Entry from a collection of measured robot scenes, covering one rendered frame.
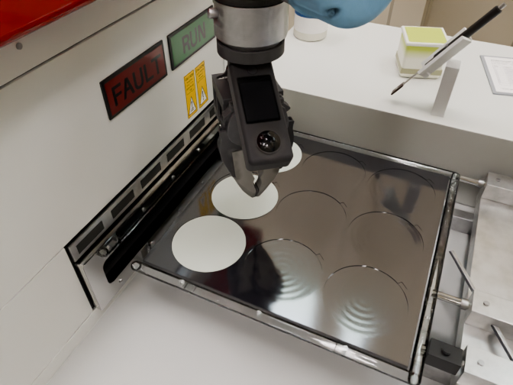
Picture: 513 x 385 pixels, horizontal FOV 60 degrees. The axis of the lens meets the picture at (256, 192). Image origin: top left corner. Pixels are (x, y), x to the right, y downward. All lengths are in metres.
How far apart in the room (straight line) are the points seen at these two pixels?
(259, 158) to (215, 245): 0.21
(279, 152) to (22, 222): 0.26
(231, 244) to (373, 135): 0.33
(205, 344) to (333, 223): 0.24
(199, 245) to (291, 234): 0.13
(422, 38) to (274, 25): 0.45
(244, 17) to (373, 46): 0.57
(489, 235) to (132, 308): 0.52
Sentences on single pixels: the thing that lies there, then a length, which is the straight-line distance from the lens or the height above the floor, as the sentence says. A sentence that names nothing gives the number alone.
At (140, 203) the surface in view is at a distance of 0.62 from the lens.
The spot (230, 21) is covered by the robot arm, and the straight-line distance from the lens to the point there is 0.44.
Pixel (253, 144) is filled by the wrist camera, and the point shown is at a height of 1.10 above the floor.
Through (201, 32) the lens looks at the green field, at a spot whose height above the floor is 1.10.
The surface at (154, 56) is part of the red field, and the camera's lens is 0.58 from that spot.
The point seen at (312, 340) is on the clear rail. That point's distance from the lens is 0.53.
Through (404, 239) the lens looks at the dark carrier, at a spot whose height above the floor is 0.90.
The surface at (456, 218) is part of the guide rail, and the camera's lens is 0.78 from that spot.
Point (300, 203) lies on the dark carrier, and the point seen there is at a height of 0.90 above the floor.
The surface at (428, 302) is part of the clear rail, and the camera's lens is 0.58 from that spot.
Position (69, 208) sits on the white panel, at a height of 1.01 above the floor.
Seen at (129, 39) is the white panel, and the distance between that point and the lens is 0.54.
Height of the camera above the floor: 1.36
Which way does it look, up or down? 43 degrees down
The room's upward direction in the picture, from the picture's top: straight up
